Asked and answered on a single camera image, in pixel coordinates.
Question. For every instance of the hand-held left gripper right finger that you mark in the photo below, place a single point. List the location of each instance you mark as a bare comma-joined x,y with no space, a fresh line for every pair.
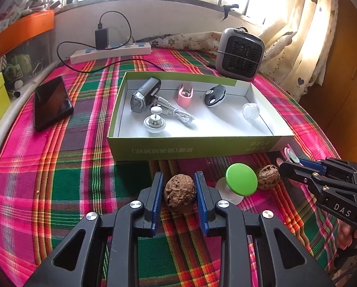
200,203

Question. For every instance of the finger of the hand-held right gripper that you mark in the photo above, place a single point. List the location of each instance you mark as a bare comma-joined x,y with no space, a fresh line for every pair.
311,165
301,175

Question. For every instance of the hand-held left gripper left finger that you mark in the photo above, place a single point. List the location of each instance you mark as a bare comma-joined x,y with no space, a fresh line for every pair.
158,197

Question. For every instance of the large brown walnut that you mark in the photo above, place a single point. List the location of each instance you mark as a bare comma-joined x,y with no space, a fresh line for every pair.
178,194

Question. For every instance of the green and white cardboard box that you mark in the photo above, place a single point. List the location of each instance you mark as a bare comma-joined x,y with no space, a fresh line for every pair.
196,149

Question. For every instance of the white knob stand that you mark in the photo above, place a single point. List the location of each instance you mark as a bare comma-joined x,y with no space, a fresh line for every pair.
154,125

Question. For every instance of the small clear jar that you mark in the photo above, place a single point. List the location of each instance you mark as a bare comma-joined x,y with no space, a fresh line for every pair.
250,112

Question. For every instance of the pink and grey clip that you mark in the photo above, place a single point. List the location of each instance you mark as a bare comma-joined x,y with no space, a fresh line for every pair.
184,100

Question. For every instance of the person's right hand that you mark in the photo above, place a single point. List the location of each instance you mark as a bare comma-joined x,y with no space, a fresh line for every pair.
346,233

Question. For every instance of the small brown walnut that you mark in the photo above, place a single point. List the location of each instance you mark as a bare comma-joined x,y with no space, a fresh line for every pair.
268,178

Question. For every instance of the green mushroom knob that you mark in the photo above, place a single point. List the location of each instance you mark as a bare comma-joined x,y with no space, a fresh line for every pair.
241,179

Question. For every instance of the plaid cloth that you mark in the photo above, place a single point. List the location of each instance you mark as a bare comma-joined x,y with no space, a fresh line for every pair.
61,170

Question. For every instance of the black bike light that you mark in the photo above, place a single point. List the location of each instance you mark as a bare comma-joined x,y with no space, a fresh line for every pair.
145,94

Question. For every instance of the wooden cabinet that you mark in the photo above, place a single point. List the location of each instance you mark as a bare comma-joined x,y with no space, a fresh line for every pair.
343,65

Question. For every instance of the black round gadget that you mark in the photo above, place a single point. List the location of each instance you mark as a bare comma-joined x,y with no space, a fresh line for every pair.
212,97

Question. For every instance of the heart print curtain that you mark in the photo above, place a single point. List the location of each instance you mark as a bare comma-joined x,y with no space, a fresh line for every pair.
304,36

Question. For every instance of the grey space heater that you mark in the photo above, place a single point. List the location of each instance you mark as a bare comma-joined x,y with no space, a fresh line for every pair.
241,53

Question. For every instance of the black smartphone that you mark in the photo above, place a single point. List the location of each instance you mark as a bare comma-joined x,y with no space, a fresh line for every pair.
52,104

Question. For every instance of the white power strip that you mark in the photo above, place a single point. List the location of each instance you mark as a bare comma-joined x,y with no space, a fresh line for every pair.
112,53

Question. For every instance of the floral pillow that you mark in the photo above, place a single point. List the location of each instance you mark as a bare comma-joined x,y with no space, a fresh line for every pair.
190,40

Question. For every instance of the black charger adapter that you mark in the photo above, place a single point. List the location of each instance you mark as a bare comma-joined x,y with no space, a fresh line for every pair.
101,39

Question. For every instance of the orange storage bin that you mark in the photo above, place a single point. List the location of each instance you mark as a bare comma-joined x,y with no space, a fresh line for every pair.
22,27

